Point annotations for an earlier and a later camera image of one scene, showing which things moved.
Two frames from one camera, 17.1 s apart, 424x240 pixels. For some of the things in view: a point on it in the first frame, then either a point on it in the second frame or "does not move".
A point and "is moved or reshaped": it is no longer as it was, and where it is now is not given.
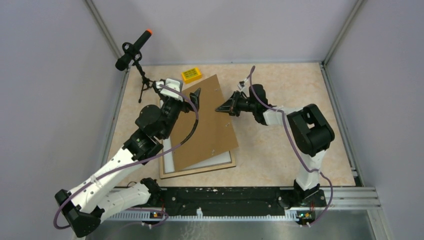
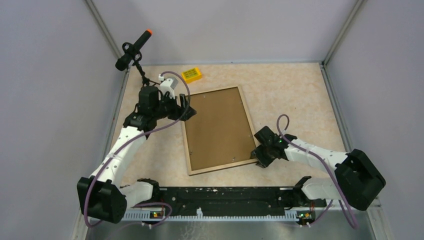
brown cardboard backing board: x=214 y=134 is moved or reshaped
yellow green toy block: x=191 y=75 does not move
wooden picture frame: x=163 y=175 → x=185 y=125
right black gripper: x=230 y=106 → x=262 y=162
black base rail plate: x=227 y=200 does not move
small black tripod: x=146 y=82 does not move
